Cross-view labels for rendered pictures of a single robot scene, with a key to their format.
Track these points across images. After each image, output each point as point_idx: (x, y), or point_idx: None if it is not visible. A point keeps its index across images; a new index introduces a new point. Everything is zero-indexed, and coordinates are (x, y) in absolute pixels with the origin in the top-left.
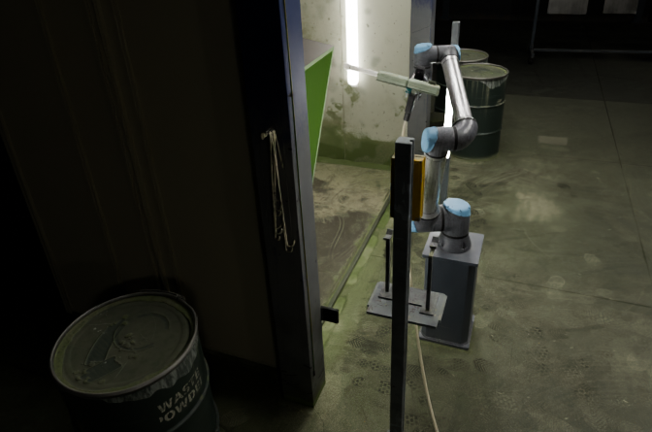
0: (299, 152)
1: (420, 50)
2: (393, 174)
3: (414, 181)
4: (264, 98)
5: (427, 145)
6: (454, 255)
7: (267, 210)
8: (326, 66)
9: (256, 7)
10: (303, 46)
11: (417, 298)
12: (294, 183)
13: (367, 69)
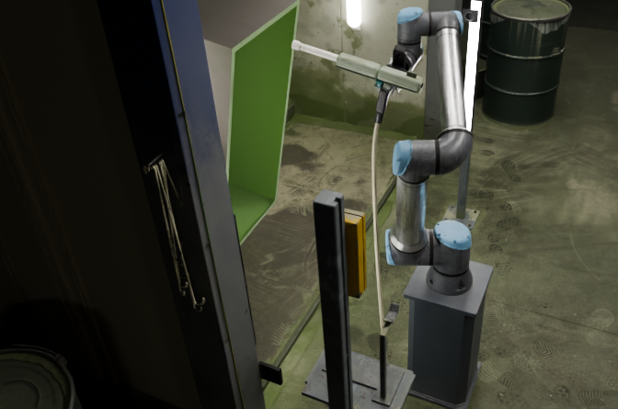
0: (205, 185)
1: (405, 20)
2: None
3: (348, 247)
4: (147, 117)
5: (396, 167)
6: (446, 299)
7: (169, 254)
8: (291, 25)
9: None
10: (254, 1)
11: (373, 377)
12: (198, 227)
13: (323, 51)
